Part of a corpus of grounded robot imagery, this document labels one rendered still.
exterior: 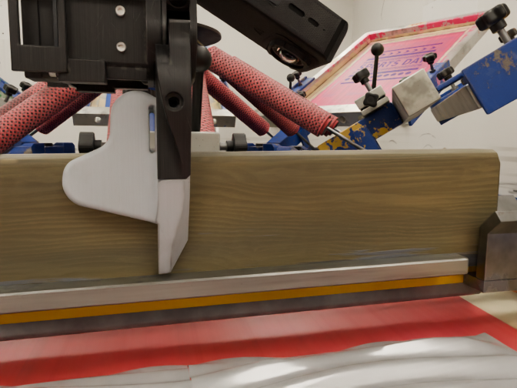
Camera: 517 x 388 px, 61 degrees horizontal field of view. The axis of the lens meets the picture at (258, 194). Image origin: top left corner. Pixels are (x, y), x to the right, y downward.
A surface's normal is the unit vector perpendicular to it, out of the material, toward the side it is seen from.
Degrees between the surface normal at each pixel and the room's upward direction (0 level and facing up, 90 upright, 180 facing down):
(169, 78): 82
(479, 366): 33
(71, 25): 90
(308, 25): 90
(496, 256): 90
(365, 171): 89
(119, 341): 0
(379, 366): 23
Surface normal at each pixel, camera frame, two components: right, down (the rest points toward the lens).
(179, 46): 0.22, -0.15
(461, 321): 0.00, -0.99
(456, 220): 0.23, 0.12
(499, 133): -0.97, 0.02
